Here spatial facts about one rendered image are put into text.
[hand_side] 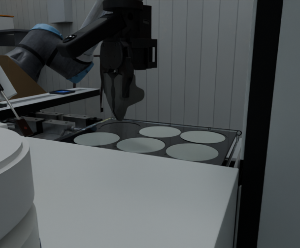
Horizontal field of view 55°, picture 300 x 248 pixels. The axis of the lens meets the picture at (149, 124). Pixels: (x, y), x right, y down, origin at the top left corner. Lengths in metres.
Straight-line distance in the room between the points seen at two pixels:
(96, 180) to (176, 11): 3.39
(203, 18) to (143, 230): 3.26
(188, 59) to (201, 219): 3.30
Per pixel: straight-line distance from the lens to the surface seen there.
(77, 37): 0.48
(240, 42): 3.22
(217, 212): 0.24
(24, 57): 1.14
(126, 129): 0.71
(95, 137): 0.66
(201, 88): 3.42
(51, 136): 0.77
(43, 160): 0.36
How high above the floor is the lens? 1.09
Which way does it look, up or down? 14 degrees down
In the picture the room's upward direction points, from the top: straight up
